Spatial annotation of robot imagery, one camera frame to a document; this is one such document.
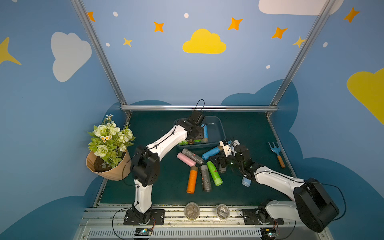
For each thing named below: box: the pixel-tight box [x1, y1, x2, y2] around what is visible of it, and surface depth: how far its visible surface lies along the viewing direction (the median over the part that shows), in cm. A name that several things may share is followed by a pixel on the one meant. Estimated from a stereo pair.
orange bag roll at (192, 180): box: [186, 166, 199, 194], surface depth 87 cm
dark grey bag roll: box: [181, 148, 204, 165], surface depth 95 cm
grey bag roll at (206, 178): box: [200, 165, 212, 192], surface depth 87 cm
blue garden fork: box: [266, 142, 286, 169], surface depth 100 cm
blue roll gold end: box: [201, 146, 224, 161], surface depth 97 cm
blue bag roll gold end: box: [201, 124, 209, 144], surface depth 103 cm
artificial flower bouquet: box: [87, 114, 136, 169], surface depth 73 cm
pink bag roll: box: [176, 152, 197, 167], surface depth 95 cm
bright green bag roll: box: [207, 160, 224, 187], surface depth 88 cm
